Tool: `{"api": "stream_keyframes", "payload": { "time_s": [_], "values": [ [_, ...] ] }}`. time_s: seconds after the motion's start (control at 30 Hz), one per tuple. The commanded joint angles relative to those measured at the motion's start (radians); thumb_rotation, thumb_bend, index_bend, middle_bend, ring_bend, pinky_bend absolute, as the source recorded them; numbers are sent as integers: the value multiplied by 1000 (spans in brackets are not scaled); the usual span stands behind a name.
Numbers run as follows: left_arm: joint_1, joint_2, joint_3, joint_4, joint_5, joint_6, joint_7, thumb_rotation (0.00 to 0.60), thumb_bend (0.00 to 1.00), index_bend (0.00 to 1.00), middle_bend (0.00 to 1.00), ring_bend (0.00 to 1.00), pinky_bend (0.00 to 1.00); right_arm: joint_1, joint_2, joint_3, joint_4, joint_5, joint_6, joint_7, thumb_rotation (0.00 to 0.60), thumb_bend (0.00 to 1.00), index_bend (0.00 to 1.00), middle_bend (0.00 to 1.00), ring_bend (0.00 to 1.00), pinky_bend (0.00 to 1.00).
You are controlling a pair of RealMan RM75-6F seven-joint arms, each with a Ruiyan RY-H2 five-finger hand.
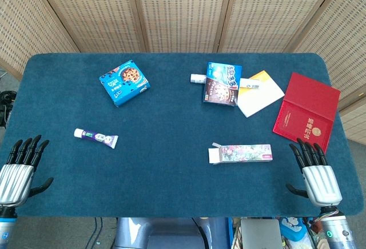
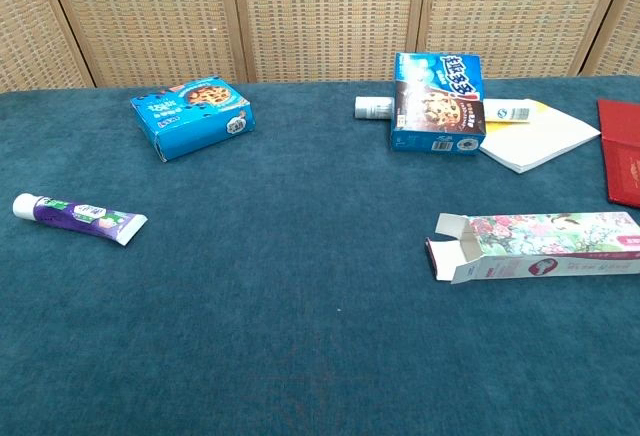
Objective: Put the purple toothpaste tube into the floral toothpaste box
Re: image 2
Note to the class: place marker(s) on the woven bamboo folding screen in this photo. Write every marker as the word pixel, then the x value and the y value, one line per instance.
pixel 325 16

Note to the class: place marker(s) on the blue and brown cookie box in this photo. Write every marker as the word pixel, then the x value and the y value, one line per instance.
pixel 435 106

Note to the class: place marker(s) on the teal table cloth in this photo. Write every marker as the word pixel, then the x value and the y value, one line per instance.
pixel 300 306

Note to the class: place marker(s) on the red certificate folder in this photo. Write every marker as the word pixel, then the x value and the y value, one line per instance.
pixel 622 156

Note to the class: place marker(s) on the white tube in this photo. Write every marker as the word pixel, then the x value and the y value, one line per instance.
pixel 372 107

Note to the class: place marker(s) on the floral toothpaste carton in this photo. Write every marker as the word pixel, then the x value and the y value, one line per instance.
pixel 550 236

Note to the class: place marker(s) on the purple toothpaste tube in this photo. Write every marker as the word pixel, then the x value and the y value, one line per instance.
pixel 85 213

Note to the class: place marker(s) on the white yellow paper pad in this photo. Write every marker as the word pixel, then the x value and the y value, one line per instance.
pixel 540 141

